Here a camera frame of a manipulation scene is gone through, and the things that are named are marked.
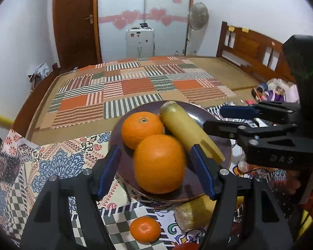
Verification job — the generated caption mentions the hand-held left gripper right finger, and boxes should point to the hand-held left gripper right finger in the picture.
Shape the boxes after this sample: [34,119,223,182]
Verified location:
[190,144,294,250]

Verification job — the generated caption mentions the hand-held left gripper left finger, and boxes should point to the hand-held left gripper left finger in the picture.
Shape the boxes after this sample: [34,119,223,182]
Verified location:
[20,144,122,250]

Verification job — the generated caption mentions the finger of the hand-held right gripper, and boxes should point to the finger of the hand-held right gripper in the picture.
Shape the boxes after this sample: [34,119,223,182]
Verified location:
[203,120,313,168]
[220,101,302,125]

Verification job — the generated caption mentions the dark round plate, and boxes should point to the dark round plate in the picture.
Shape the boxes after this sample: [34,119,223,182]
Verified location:
[108,100,234,204]

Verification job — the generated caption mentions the large orange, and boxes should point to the large orange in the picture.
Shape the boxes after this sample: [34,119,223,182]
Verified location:
[134,134,187,194]

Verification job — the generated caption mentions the colourful clutter pile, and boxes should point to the colourful clutter pile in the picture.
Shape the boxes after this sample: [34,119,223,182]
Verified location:
[252,79,300,104]

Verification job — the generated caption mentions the tan woven bed mat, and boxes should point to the tan woven bed mat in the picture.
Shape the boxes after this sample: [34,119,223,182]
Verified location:
[26,56,266,146]

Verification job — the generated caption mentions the patterned colourful tablecloth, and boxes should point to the patterned colourful tablecloth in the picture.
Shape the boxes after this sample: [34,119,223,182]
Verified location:
[0,104,290,250]

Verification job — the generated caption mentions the medium orange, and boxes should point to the medium orange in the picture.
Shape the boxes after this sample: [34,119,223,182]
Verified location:
[121,111,165,150]

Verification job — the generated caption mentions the wooden bed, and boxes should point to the wooden bed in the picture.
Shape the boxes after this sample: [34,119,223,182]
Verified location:
[12,21,298,141]

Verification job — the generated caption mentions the small mandarin orange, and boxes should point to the small mandarin orange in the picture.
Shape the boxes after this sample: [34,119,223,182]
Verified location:
[130,216,162,243]

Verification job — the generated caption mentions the red fruit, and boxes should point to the red fruit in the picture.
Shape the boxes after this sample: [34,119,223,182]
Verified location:
[172,242,200,250]

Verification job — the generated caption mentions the striped patchwork blanket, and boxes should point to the striped patchwork blanket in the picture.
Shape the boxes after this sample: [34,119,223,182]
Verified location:
[39,56,236,130]

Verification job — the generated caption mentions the standing electric fan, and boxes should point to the standing electric fan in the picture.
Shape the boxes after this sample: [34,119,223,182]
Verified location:
[185,2,209,56]

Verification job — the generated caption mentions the white appliance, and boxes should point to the white appliance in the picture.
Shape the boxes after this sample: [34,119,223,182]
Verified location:
[125,26,155,59]

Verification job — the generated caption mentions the pile of clothes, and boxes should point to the pile of clothes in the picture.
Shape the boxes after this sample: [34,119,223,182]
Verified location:
[28,62,52,89]

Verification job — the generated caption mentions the brown wooden door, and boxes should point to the brown wooden door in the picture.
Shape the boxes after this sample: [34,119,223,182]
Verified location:
[52,0,102,69]

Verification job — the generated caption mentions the frosted glass door pink hearts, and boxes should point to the frosted glass door pink hearts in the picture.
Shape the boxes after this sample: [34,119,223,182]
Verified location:
[98,0,195,63]

